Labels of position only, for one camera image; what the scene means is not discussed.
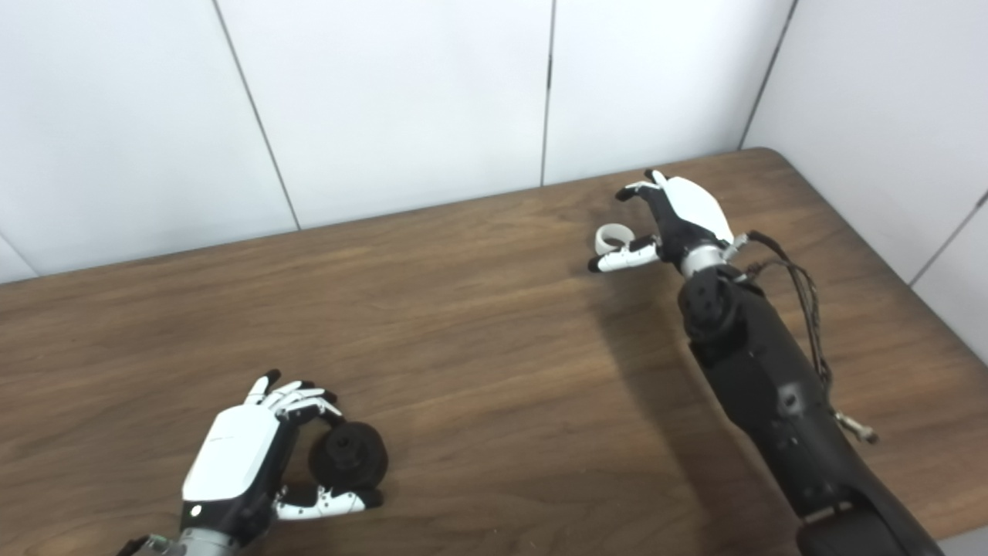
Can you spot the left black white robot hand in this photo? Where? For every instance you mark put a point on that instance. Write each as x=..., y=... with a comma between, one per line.
x=231, y=455

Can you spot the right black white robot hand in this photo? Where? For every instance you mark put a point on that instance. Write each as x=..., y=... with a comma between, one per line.
x=695, y=208

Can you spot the round black part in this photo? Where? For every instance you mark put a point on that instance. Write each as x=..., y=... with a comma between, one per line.
x=351, y=459

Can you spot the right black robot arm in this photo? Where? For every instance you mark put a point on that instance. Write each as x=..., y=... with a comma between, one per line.
x=772, y=386

